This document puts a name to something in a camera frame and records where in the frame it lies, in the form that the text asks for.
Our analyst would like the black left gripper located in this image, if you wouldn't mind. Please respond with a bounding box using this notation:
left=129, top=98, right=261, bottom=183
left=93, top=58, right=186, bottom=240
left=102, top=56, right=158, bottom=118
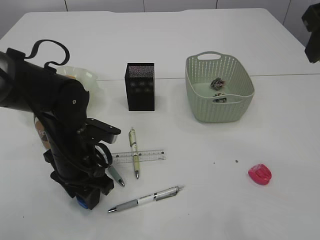
left=33, top=79, right=114, bottom=210

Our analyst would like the blue pencil sharpener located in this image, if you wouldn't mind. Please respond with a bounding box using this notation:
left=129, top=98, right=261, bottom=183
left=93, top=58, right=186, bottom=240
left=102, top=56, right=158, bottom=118
left=76, top=196, right=88, bottom=209

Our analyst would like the Nescafe coffee bottle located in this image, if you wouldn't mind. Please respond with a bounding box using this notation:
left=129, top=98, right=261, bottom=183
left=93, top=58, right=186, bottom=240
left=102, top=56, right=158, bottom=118
left=33, top=114, right=51, bottom=150

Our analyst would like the brown bread roll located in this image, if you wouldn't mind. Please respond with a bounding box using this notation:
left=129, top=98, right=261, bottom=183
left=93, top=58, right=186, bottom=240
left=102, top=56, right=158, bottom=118
left=65, top=75, right=77, bottom=80

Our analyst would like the paper ball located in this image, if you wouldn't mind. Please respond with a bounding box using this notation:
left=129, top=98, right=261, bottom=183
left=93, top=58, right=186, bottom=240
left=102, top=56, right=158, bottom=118
left=212, top=92, right=227, bottom=103
left=209, top=77, right=225, bottom=91

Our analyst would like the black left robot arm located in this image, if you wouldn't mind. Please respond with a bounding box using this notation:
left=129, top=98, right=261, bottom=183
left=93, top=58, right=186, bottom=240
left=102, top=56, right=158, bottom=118
left=0, top=40, right=121, bottom=210

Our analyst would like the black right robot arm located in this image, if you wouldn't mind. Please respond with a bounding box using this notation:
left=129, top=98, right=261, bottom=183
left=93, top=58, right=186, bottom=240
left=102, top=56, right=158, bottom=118
left=301, top=3, right=320, bottom=64

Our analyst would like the blue white pen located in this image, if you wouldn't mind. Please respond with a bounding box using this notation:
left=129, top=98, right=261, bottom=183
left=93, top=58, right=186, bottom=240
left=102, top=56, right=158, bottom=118
left=107, top=165, right=126, bottom=187

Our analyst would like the white grey pen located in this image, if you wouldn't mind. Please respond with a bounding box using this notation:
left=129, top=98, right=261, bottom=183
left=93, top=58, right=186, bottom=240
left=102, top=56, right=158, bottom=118
left=107, top=185, right=185, bottom=213

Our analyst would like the green cream pen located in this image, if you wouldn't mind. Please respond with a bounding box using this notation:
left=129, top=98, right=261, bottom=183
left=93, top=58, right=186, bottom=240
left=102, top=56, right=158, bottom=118
left=128, top=127, right=140, bottom=179

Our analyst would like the pale green glass plate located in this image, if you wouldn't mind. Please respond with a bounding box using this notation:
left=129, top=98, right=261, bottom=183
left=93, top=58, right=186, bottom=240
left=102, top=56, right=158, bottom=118
left=56, top=66, right=99, bottom=101

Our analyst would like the black mesh pen holder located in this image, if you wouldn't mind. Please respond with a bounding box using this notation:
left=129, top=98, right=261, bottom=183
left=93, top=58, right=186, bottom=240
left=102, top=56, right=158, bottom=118
left=124, top=63, right=155, bottom=111

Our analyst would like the red pencil sharpener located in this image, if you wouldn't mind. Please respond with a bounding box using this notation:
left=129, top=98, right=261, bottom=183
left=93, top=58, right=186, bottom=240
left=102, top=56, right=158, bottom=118
left=248, top=163, right=272, bottom=186

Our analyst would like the light green woven basket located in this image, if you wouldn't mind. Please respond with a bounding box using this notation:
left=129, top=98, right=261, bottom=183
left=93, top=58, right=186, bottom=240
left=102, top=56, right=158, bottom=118
left=185, top=52, right=255, bottom=123

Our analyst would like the clear plastic ruler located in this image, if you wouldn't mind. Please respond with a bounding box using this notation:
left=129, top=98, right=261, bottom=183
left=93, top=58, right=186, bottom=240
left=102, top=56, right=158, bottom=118
left=111, top=149, right=166, bottom=164

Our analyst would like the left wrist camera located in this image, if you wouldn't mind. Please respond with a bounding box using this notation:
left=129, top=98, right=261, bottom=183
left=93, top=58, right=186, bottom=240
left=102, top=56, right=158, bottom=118
left=85, top=118, right=121, bottom=144

